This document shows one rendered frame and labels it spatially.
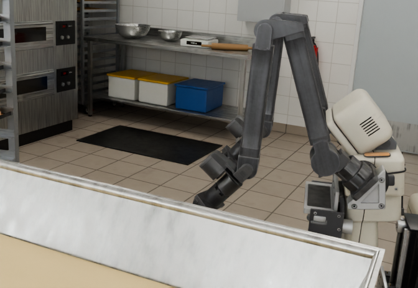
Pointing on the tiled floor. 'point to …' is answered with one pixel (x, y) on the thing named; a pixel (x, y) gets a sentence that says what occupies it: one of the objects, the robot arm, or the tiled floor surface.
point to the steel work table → (151, 40)
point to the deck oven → (43, 56)
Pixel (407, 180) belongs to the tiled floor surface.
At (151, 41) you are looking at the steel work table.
